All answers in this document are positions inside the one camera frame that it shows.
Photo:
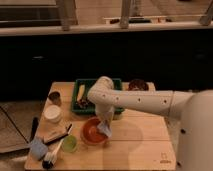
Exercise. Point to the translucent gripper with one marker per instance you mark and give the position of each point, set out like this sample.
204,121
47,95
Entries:
105,113

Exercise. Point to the light blue towel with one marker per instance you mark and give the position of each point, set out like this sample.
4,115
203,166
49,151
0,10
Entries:
105,129

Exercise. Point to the red orange bowl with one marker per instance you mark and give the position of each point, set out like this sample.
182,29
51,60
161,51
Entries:
90,134

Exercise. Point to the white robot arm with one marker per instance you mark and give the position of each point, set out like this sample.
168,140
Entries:
195,111

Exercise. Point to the dark red bowl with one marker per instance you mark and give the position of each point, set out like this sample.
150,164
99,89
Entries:
138,85

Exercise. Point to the dark grape bunch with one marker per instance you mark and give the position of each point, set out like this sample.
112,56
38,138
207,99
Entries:
83,103

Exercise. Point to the green plastic tray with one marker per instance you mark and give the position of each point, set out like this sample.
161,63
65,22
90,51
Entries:
74,107

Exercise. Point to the yellow corn cob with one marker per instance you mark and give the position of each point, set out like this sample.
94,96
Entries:
80,92

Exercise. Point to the green plastic cup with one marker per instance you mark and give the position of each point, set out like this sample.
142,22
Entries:
69,144

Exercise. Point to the metal cup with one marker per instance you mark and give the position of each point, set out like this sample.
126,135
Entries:
55,98

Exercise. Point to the white round container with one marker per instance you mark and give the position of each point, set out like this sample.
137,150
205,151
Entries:
53,113

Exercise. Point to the black flat tool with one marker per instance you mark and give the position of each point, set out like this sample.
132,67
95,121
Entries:
34,128

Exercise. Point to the blue sponge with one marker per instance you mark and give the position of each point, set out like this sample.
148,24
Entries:
37,148

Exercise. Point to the white dish brush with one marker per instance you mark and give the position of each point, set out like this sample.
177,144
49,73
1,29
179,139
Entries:
51,157

